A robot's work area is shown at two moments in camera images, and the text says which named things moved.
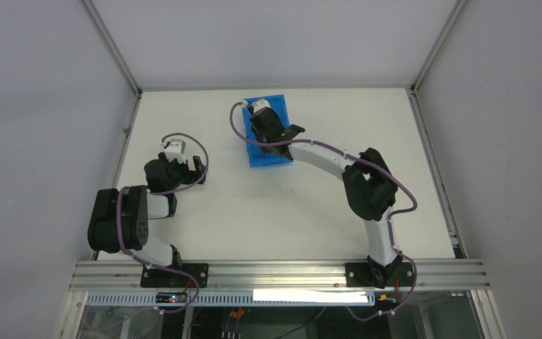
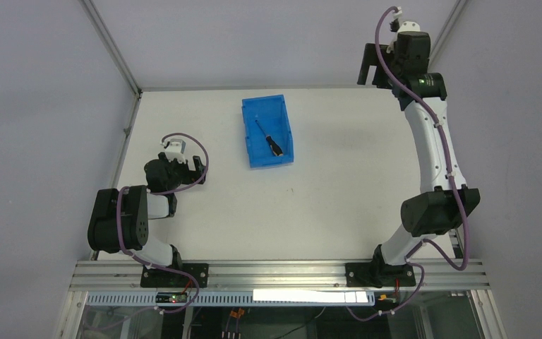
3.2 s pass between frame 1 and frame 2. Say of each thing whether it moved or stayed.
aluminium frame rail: stayed
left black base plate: stayed
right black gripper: moved
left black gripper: stayed
